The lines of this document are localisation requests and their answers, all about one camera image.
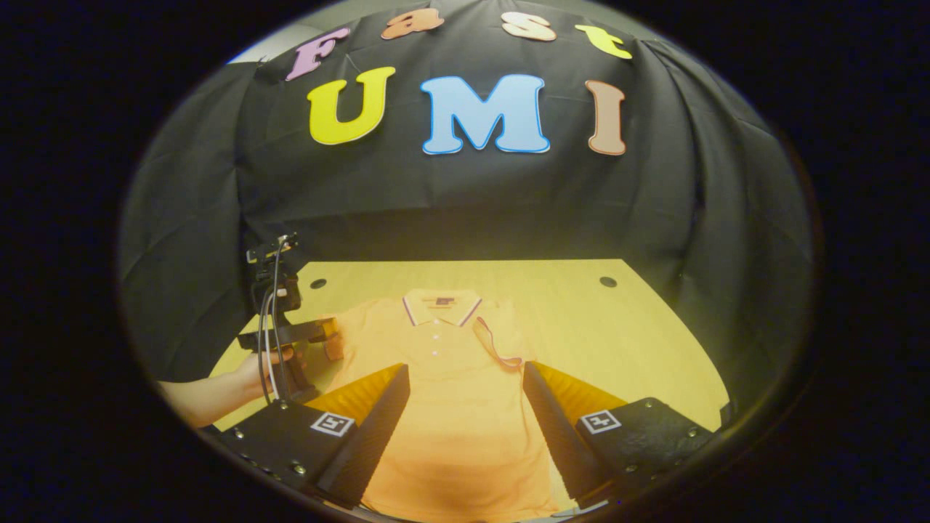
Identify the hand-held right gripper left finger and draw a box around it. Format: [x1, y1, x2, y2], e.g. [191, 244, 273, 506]
[218, 363, 411, 509]

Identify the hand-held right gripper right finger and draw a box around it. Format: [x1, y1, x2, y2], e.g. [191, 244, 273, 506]
[523, 361, 716, 509]

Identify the orange T-shirt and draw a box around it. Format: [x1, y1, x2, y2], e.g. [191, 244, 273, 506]
[320, 288, 575, 523]

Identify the black backdrop cloth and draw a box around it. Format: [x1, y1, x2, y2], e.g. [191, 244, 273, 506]
[118, 0, 814, 411]

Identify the left hand-held gripper cable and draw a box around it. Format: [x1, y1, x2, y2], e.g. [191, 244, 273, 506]
[256, 240, 286, 404]

